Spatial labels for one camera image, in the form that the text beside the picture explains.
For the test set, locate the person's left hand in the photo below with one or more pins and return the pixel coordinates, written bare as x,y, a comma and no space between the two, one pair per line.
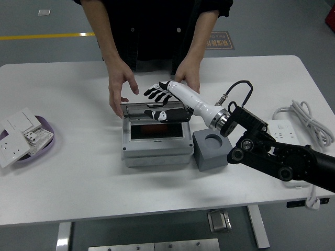
189,70

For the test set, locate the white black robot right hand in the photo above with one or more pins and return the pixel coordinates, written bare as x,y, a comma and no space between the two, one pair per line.
193,100

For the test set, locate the person's right hand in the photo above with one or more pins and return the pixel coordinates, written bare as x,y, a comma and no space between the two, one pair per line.
119,78

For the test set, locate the grey junction box with lid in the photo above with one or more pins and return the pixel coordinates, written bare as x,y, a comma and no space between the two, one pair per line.
157,150

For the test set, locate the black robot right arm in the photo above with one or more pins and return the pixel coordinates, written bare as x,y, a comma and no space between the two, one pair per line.
288,159

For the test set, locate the person's right forearm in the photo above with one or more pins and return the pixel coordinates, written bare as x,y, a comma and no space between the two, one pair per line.
102,34

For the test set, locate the person's left forearm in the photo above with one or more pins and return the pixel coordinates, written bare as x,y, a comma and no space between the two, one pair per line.
202,36

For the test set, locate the grey cube with round recess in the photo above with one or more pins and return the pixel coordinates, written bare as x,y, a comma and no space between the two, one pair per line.
212,158

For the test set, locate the metal floor socket box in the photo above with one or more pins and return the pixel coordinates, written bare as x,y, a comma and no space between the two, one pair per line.
219,221

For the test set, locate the brown floor sign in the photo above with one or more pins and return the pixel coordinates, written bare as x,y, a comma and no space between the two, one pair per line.
222,41

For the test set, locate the person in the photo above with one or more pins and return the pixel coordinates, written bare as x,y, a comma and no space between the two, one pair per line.
157,31

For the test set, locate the white perforated panel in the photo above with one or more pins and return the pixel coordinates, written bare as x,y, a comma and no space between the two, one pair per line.
44,137

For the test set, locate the white power strip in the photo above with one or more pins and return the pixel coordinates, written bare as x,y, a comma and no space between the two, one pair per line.
284,130

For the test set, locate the small metal floor plate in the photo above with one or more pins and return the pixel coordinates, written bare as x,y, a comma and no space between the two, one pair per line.
44,12

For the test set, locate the small white socket module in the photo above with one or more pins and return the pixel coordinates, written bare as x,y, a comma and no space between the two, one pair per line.
31,136

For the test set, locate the purple plastic tray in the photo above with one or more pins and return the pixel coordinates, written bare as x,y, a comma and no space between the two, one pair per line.
39,154

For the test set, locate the white table leg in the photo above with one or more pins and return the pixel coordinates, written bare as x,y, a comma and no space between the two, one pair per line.
259,230
63,236

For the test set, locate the red object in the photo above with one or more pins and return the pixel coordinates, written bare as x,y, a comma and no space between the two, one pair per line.
330,17

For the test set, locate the white wall switch plate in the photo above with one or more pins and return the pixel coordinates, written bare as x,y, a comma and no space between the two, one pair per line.
22,121

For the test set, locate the grey metal base plate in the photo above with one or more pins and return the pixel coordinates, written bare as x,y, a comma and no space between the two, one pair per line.
154,246

